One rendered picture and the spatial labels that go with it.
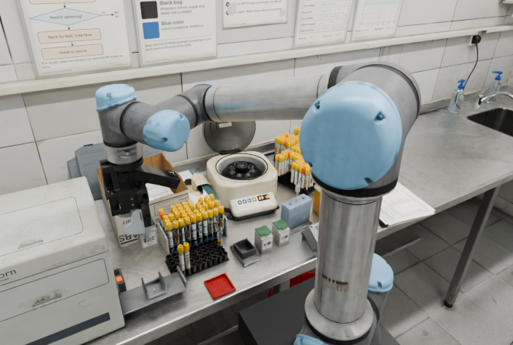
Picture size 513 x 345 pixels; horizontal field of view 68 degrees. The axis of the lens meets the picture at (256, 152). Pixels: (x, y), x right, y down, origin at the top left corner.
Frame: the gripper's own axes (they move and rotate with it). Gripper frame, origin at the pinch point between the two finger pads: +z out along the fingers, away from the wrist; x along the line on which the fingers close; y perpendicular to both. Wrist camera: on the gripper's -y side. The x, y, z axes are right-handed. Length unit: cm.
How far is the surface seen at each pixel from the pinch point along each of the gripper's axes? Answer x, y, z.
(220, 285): 3.3, -17.3, 24.5
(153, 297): 2.9, 1.1, 20.0
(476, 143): -21, -169, 25
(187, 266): -4.6, -10.6, 21.1
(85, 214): -4.4, 12.0, -5.3
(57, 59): -59, 9, -28
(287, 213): -7.6, -46.4, 16.8
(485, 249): -17, -215, 112
